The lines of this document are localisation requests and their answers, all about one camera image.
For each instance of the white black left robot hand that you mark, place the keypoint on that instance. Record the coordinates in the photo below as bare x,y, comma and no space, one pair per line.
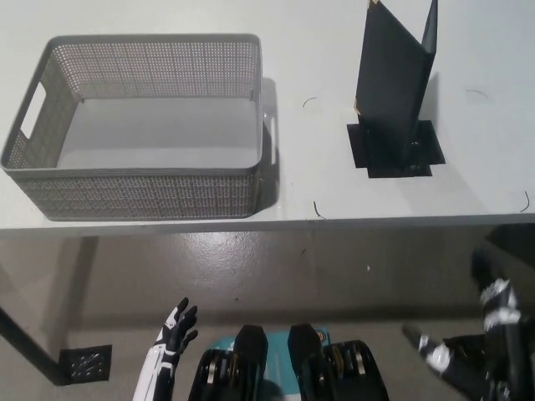
173,338

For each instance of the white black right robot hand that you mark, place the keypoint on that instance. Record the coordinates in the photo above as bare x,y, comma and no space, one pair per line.
499,307

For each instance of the grey perforated plastic basket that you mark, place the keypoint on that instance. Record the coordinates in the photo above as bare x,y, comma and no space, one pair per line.
146,196

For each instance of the black cardboard box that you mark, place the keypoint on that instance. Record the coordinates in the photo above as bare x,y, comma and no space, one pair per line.
390,83

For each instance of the black perforated floor plate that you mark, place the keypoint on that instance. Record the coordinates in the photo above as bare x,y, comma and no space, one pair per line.
88,363

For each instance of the black ribbed robot body block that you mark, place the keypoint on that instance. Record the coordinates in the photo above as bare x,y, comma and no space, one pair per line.
355,376
246,367

